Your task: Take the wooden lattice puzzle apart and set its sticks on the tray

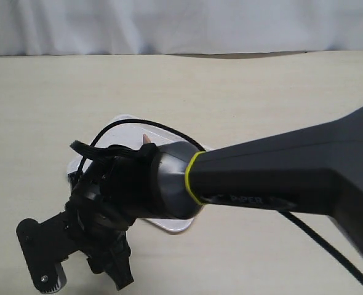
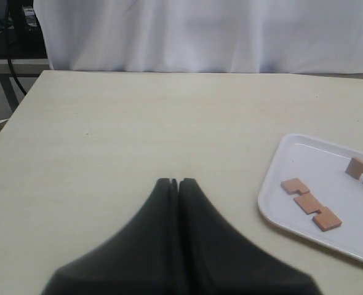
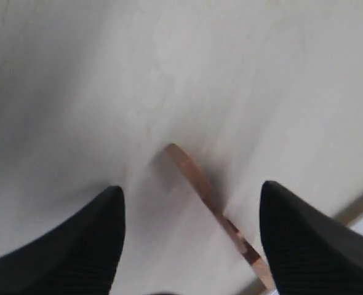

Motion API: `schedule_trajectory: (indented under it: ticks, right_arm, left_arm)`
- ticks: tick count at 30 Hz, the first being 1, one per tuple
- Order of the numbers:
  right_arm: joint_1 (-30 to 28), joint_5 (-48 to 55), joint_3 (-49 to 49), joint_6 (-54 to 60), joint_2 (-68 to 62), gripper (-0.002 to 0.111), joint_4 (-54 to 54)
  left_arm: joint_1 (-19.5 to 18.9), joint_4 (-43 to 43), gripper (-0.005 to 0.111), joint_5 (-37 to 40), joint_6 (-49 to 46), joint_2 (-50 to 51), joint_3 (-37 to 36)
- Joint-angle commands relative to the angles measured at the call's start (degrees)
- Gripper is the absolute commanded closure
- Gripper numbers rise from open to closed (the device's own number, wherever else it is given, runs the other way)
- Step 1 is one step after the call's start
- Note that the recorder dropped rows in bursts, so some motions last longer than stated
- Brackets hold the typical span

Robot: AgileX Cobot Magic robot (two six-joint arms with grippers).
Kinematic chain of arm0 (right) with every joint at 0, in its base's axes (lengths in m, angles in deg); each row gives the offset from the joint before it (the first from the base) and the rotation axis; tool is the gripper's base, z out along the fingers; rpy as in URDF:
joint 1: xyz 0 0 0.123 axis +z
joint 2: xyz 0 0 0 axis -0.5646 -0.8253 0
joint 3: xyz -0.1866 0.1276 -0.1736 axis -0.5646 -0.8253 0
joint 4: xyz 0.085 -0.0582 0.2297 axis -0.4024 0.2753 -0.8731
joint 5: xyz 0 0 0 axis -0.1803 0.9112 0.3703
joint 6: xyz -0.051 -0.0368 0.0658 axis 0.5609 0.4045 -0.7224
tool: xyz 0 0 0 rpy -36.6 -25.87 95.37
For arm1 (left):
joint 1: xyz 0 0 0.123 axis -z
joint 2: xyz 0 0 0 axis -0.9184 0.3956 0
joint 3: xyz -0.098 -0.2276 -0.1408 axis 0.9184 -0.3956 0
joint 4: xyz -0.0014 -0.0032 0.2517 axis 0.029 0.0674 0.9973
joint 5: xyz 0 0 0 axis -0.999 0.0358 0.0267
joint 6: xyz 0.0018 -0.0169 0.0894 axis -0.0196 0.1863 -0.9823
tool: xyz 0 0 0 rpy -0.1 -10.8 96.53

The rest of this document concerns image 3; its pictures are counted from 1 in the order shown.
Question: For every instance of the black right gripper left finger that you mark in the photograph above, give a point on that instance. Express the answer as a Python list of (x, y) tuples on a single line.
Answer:
[(80, 256)]

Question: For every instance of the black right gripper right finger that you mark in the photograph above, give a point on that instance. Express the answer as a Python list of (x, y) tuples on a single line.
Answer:
[(307, 251)]

